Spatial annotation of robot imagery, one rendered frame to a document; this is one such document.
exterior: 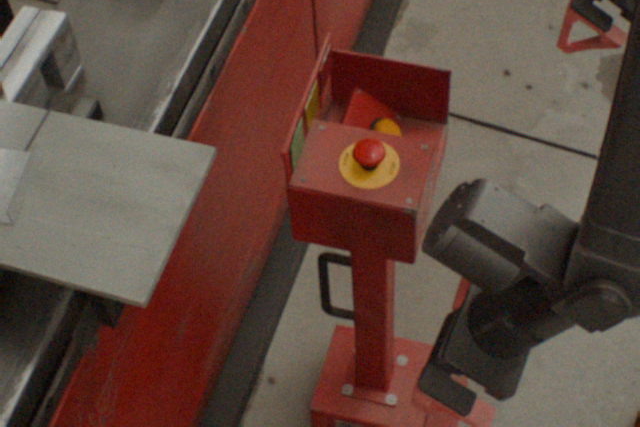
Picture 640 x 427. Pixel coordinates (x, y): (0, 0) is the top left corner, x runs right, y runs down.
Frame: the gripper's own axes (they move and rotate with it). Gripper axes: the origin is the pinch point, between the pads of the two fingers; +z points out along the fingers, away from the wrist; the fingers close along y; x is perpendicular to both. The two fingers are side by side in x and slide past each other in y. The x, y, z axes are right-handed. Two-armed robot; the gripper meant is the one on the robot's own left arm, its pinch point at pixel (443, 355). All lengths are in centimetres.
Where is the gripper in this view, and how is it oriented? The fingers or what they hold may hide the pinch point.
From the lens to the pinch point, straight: 90.6
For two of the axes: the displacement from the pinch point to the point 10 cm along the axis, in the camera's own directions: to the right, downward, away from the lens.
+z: -3.6, 4.0, 8.4
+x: 8.4, 5.3, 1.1
